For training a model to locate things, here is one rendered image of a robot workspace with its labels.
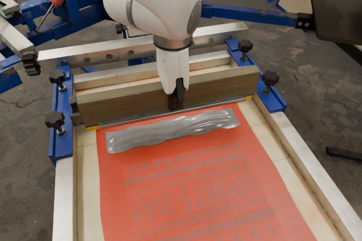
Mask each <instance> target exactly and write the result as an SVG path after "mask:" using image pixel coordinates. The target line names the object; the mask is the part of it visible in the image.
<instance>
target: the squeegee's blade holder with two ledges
mask: <svg viewBox="0 0 362 241"><path fill-rule="evenodd" d="M242 101H246V96H245V95H238V96H234V97H229V98H224V99H218V100H213V101H208V102H202V103H198V104H193V105H187V106H183V108H182V109H177V110H174V111H170V110H169V109H166V110H162V111H156V112H151V113H146V114H140V115H135V116H130V117H126V118H120V119H115V120H109V121H104V122H99V129H106V128H112V127H117V126H122V125H127V124H131V123H136V122H141V121H147V120H152V119H158V118H163V117H166V116H172V115H177V114H182V113H187V112H193V111H198V110H201V109H207V108H212V107H218V106H223V105H228V104H233V103H237V102H242Z"/></svg>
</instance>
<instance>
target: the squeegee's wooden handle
mask: <svg viewBox="0 0 362 241"><path fill-rule="evenodd" d="M259 77H260V70H259V69H258V67H257V66H256V65H251V66H245V67H239V68H233V69H229V70H223V71H217V72H211V73H204V74H199V75H192V76H189V88H188V90H187V91H185V90H184V88H183V92H184V101H183V106H187V105H193V104H198V103H202V102H208V101H213V100H218V99H224V98H229V97H234V96H238V95H245V96H246V97H248V96H252V95H254V94H255V91H256V88H257V84H258V81H259ZM169 97H170V94H166V93H165V91H164V89H163V86H162V83H161V81H158V82H152V83H148V84H141V85H136V86H129V87H123V88H117V89H111V90H107V91H101V92H95V93H89V94H83V95H78V96H77V98H76V103H77V107H78V110H79V112H80V115H81V118H82V120H83V123H84V125H85V127H86V128H88V127H94V126H98V125H99V122H104V121H109V120H115V119H120V118H126V117H130V116H135V115H140V114H146V113H151V112H156V111H162V110H166V109H169Z"/></svg>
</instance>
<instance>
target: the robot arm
mask: <svg viewBox="0 0 362 241"><path fill-rule="evenodd" d="M103 5H104V8H105V11H106V12H107V14H108V15H109V16H110V17H111V18H112V19H113V20H115V21H117V22H118V23H121V24H123V25H126V26H129V27H133V28H135V29H138V30H142V31H145V32H148V33H152V36H153V43H154V45H155V46H156V55H157V71H158V74H159V77H160V80H161V83H162V86H163V89H164V91H165V93H166V94H170V97H169V110H170V111H174V110H177V109H182V108H183V101H184V92H183V88H184V90H185V91H187V90H188V88H189V46H190V45H191V44H192V41H193V33H194V32H195V30H196V28H197V27H198V24H199V23H200V18H201V0H103ZM173 91H176V92H177V93H176V94H173Z"/></svg>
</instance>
